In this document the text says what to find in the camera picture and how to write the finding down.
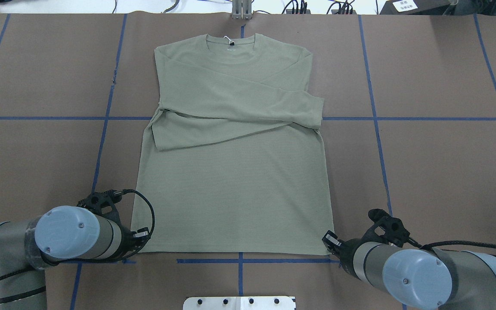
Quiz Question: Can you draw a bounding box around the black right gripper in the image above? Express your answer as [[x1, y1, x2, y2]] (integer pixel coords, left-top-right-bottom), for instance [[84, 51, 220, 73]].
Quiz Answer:
[[322, 231, 362, 270]]

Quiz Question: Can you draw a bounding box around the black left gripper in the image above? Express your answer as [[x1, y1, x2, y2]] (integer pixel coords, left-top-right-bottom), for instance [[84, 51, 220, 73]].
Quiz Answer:
[[119, 227, 151, 254]]

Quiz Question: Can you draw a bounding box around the green long-sleeve shirt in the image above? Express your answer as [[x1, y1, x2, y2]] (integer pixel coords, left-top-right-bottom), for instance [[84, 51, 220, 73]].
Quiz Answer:
[[131, 34, 333, 255]]

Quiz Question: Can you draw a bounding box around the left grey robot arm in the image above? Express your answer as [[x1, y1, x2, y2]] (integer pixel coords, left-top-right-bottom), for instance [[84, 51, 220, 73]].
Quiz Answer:
[[0, 205, 153, 310]]

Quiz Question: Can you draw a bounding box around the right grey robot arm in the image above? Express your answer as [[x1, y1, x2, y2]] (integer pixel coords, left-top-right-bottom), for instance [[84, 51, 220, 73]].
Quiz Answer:
[[322, 229, 496, 310]]

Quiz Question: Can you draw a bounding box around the black box with label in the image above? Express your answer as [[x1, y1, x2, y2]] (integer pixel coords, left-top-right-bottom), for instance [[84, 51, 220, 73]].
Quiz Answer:
[[378, 0, 459, 16]]

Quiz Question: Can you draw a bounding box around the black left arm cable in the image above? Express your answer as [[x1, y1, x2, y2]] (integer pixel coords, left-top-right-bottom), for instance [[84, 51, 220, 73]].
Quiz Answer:
[[50, 189, 155, 263]]

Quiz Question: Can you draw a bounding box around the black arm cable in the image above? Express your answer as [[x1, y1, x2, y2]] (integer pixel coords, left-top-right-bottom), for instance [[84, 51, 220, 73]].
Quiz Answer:
[[407, 239, 496, 261], [50, 189, 155, 263]]

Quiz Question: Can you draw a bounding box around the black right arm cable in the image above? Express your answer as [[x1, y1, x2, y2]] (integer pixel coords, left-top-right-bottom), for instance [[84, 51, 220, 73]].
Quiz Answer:
[[407, 239, 496, 261]]

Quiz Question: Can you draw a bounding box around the white metal base plate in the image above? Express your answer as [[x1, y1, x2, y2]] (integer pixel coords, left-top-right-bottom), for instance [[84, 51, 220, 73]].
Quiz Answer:
[[183, 296, 297, 310]]

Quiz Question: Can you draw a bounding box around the black background cable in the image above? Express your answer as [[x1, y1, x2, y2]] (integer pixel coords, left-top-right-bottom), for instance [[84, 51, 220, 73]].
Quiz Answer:
[[282, 0, 309, 15]]

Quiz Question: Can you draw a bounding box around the aluminium frame post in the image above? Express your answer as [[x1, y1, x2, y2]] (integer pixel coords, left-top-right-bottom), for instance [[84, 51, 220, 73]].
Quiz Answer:
[[230, 0, 253, 20]]

